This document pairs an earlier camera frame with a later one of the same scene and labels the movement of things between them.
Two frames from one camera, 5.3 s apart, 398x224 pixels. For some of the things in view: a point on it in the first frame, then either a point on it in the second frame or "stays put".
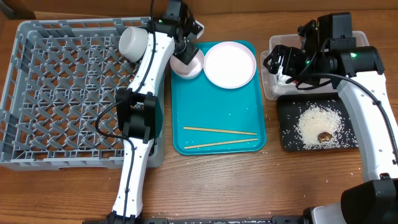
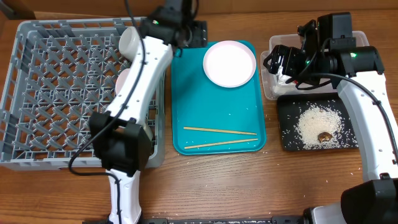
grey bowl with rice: [132, 43] stays put
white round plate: [229, 65] stays put
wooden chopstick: [220, 144] stays put
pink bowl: [189, 71] -> [120, 78]
